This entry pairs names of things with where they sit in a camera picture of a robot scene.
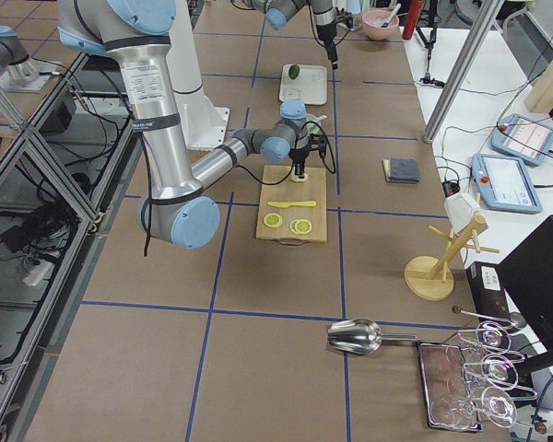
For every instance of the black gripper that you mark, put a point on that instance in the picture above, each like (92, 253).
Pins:
(300, 154)
(324, 31)

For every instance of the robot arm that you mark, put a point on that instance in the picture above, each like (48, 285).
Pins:
(136, 34)
(278, 14)

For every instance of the mint green bowl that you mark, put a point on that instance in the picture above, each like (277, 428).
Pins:
(312, 124)

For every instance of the pink bowl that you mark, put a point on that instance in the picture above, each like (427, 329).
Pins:
(377, 25)

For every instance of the bamboo cutting board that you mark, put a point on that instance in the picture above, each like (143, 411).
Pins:
(278, 186)

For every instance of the green lime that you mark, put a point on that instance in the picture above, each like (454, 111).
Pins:
(293, 71)

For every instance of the cream bear serving tray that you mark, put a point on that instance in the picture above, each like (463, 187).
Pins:
(310, 86)

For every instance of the yellow sponge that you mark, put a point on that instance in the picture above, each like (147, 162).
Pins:
(386, 168)

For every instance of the yellow plastic knife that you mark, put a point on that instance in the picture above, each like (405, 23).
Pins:
(283, 205)

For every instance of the lemon slice upper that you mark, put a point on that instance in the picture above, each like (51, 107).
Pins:
(273, 220)

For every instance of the red bottle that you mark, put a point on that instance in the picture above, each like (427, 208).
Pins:
(412, 19)

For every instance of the wooden mug tree stand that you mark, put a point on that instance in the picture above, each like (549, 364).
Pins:
(431, 278)

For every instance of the blue teach pendant near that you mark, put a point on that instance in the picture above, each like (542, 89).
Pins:
(504, 184)

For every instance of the blue teach pendant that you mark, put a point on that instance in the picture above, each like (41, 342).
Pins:
(504, 184)
(519, 136)

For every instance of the steel scoop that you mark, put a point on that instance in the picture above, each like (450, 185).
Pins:
(362, 336)

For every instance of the blue teach pendant far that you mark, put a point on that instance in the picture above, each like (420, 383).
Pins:
(519, 136)

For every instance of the black monitor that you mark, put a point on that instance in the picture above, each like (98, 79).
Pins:
(527, 276)

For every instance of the wine glass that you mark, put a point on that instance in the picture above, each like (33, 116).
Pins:
(487, 337)

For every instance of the dark glass tray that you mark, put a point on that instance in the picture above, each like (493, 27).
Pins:
(441, 367)

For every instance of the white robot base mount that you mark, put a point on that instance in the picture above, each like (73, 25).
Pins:
(204, 125)

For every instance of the aluminium frame post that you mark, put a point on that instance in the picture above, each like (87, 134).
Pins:
(475, 37)

